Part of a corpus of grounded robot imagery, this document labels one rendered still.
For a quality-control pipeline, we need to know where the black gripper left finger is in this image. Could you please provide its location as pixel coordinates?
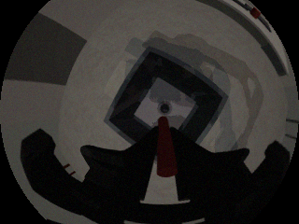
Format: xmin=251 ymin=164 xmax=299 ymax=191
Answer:
xmin=79 ymin=126 xmax=160 ymax=201

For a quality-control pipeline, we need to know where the dark red peg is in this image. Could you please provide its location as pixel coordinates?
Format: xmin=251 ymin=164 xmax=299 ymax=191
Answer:
xmin=157 ymin=116 xmax=178 ymax=177

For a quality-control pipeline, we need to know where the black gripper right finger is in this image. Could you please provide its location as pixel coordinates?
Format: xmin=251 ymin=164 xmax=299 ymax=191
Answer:
xmin=169 ymin=127 xmax=250 ymax=202

